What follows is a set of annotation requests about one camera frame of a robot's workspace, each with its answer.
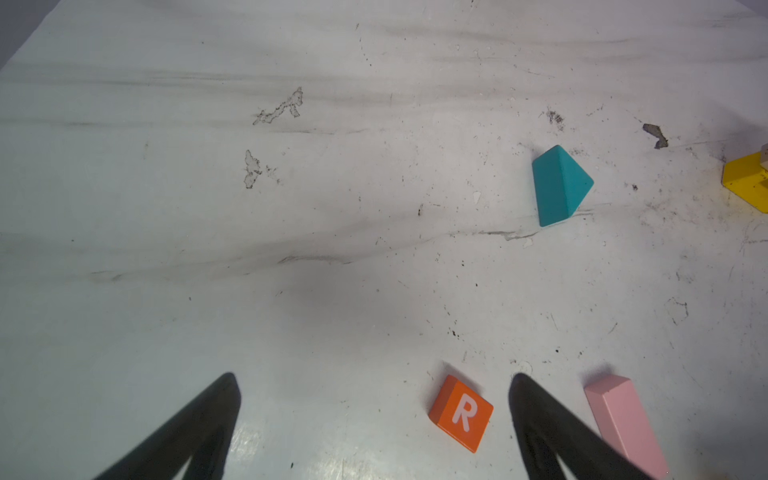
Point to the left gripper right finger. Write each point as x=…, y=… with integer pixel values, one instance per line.
x=549, y=436

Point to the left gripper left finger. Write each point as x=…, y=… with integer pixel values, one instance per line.
x=197, y=439

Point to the pink wood block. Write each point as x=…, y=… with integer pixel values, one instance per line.
x=624, y=425

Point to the teal triangular wood block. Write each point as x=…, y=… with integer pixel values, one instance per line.
x=561, y=185

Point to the orange letter cube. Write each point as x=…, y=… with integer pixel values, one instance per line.
x=461, y=412

